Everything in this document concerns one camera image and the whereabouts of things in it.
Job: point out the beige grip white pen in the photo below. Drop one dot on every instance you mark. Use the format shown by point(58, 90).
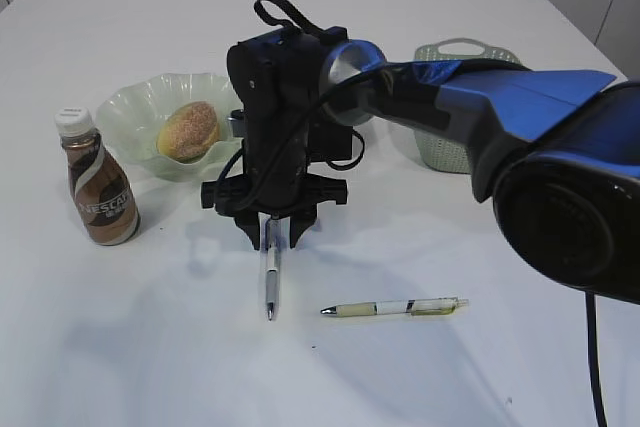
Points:
point(413, 307)

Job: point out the sugared bread loaf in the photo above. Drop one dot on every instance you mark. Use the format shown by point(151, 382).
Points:
point(189, 132)

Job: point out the black mesh pen holder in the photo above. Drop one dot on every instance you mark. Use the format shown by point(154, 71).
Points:
point(329, 141)

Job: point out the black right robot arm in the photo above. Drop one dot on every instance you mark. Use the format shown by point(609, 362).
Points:
point(557, 152)

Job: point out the green plastic woven basket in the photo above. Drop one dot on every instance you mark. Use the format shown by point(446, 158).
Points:
point(435, 152)

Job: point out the brown coffee drink bottle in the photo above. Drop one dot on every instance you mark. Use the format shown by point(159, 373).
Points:
point(98, 186)

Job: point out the green wavy glass plate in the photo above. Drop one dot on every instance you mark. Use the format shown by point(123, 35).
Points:
point(131, 119)

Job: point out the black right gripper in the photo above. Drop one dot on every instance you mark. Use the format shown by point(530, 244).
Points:
point(276, 77)

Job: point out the grey grip pen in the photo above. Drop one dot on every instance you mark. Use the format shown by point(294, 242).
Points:
point(273, 263)

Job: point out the silver blue wrist camera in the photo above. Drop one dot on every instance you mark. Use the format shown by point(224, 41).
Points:
point(237, 124)

